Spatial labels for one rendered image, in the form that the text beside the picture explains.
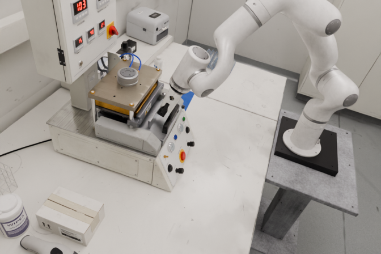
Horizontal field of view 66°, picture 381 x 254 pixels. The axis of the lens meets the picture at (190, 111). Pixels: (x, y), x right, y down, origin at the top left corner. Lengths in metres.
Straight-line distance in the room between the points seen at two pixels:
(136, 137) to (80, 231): 0.35
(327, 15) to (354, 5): 1.91
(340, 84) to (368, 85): 1.95
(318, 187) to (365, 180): 1.41
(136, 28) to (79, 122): 1.00
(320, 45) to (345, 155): 0.73
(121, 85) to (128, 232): 0.53
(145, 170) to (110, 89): 0.35
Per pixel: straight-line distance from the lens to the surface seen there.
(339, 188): 1.54
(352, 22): 2.97
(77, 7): 1.00
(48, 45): 1.03
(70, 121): 1.26
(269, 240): 2.11
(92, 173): 1.30
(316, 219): 2.37
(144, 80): 1.15
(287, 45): 3.49
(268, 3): 0.96
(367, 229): 2.54
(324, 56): 1.19
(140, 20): 2.02
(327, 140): 1.68
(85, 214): 1.09
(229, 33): 0.96
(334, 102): 1.31
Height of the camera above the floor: 1.78
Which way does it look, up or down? 40 degrees down
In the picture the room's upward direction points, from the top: 11 degrees clockwise
